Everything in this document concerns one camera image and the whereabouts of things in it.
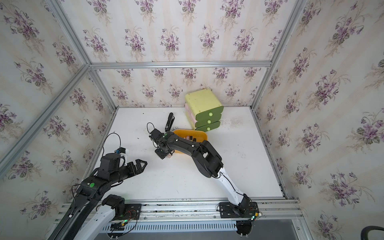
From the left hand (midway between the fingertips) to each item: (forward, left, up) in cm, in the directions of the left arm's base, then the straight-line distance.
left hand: (143, 166), depth 75 cm
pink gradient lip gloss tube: (+7, -13, -3) cm, 15 cm away
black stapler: (+39, -10, -10) cm, 41 cm away
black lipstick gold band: (+25, -25, -11) cm, 37 cm away
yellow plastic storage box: (+26, -31, -11) cm, 42 cm away
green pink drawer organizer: (+32, -32, +9) cm, 46 cm away
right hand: (+14, -8, -12) cm, 20 cm away
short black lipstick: (+23, -27, -11) cm, 37 cm away
